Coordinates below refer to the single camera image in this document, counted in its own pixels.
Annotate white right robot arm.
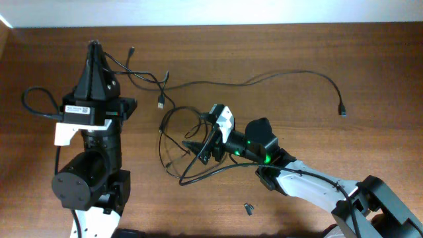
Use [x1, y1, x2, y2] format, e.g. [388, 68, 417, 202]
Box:
[183, 118, 422, 237]

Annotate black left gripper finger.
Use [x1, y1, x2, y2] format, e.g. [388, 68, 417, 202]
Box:
[73, 41, 96, 99]
[92, 41, 120, 100]

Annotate long black separated cable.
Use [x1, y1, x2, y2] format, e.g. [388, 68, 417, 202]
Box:
[124, 46, 347, 117]

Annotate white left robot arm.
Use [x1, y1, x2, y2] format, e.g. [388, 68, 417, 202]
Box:
[52, 40, 137, 237]

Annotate small black clip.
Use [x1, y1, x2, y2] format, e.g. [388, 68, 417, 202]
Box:
[244, 202, 254, 216]

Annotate black cable bundle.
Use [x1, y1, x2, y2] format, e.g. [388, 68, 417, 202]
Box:
[157, 105, 229, 179]

